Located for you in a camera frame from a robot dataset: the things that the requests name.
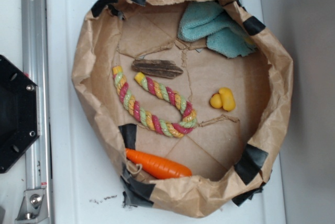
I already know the light blue terry cloth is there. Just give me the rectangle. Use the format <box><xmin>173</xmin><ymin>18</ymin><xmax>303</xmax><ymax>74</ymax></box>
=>
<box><xmin>177</xmin><ymin>1</ymin><xmax>256</xmax><ymax>58</ymax></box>

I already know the brown paper bag basket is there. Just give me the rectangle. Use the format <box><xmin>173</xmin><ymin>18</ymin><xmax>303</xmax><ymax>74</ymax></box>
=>
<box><xmin>72</xmin><ymin>0</ymin><xmax>293</xmax><ymax>218</ymax></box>

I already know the brown wooden bark piece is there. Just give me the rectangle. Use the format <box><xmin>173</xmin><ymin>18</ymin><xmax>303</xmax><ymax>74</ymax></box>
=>
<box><xmin>131</xmin><ymin>59</ymin><xmax>184</xmax><ymax>79</ymax></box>

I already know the yellow rubber duck toy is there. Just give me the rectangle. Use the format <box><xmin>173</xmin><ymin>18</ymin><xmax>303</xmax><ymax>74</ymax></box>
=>
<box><xmin>209</xmin><ymin>87</ymin><xmax>236</xmax><ymax>111</ymax></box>

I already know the orange plastic carrot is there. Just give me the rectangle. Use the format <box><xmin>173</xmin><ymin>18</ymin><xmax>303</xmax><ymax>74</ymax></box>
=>
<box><xmin>126</xmin><ymin>148</ymin><xmax>192</xmax><ymax>180</ymax></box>

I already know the multicolour twisted rope toy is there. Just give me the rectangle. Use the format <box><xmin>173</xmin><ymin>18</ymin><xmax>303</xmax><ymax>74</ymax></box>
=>
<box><xmin>112</xmin><ymin>65</ymin><xmax>197</xmax><ymax>138</ymax></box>

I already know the aluminium extrusion rail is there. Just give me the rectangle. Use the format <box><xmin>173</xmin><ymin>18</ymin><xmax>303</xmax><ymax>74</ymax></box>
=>
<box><xmin>20</xmin><ymin>0</ymin><xmax>55</xmax><ymax>224</ymax></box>

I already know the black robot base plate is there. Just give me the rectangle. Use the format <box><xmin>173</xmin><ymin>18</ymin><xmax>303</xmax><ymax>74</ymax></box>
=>
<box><xmin>1</xmin><ymin>55</ymin><xmax>39</xmax><ymax>174</ymax></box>

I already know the metal corner bracket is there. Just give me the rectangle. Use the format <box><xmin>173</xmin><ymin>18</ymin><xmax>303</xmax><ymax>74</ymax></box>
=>
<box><xmin>15</xmin><ymin>188</ymin><xmax>48</xmax><ymax>223</ymax></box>

